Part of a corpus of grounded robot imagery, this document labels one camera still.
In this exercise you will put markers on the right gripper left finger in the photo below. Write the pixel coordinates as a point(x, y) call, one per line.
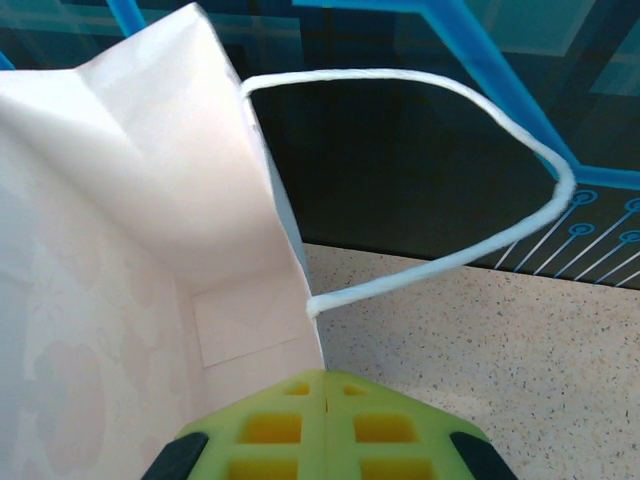
point(260, 435)

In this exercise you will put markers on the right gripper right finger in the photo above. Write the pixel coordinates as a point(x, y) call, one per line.
point(390, 435)

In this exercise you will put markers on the white red-flowered paper gift bag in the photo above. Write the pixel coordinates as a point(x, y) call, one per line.
point(125, 200)

